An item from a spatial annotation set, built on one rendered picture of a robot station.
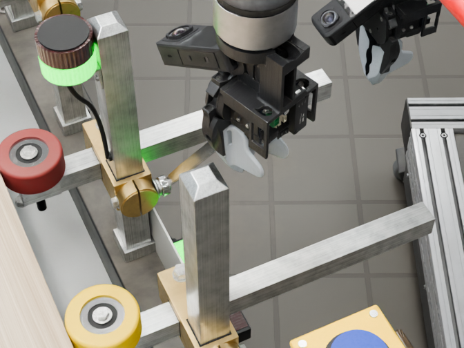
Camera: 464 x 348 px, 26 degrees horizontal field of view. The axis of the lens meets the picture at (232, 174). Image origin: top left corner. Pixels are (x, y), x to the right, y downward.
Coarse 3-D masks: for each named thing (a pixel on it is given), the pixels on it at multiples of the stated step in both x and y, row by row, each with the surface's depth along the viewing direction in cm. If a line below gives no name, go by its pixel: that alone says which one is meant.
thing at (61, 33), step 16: (64, 16) 106; (48, 32) 104; (64, 32) 104; (80, 32) 104; (48, 48) 103; (64, 48) 103; (96, 80) 110; (80, 96) 112; (96, 112) 114; (112, 160) 121
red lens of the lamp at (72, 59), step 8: (56, 16) 106; (40, 24) 105; (88, 24) 105; (88, 40) 104; (40, 48) 103; (80, 48) 103; (88, 48) 104; (40, 56) 104; (48, 56) 103; (56, 56) 103; (64, 56) 103; (72, 56) 103; (80, 56) 103; (88, 56) 105; (48, 64) 104; (56, 64) 104; (64, 64) 103; (72, 64) 104; (80, 64) 104
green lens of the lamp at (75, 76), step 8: (40, 64) 106; (88, 64) 105; (96, 64) 107; (48, 72) 105; (56, 72) 105; (64, 72) 104; (72, 72) 105; (80, 72) 105; (88, 72) 106; (48, 80) 106; (56, 80) 106; (64, 80) 105; (72, 80) 105; (80, 80) 106
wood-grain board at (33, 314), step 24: (0, 192) 118; (0, 216) 115; (0, 240) 113; (24, 240) 113; (0, 264) 111; (24, 264) 111; (0, 288) 109; (24, 288) 109; (48, 288) 109; (0, 312) 107; (24, 312) 107; (48, 312) 107; (0, 336) 105; (24, 336) 105; (48, 336) 105
